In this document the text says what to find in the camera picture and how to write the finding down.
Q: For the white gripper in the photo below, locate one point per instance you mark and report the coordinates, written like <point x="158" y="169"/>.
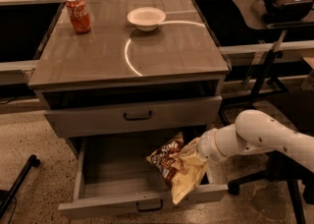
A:
<point x="208" y="144"/>

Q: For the brown chip bag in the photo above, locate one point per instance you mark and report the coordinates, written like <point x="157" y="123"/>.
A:
<point x="180" y="165"/>

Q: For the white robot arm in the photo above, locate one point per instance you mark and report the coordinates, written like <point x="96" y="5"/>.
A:
<point x="255" y="132"/>

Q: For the closed upper drawer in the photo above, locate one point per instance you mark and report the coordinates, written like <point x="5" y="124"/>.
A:
<point x="133" y="117"/>

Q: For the open lower drawer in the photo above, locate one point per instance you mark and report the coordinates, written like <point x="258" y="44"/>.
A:
<point x="115" y="178"/>

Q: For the grey drawer cabinet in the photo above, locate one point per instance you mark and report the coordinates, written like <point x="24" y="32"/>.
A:
<point x="116" y="63"/>

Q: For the white bowl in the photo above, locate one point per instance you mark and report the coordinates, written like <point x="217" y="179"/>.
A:
<point x="146" y="18"/>

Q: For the dark side table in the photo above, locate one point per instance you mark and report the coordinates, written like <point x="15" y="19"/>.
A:
<point x="257" y="17"/>

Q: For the red cola can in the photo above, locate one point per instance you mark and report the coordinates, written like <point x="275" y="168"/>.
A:
<point x="78" y="15"/>

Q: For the black floor stand leg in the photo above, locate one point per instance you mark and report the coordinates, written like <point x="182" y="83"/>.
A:
<point x="6" y="196"/>

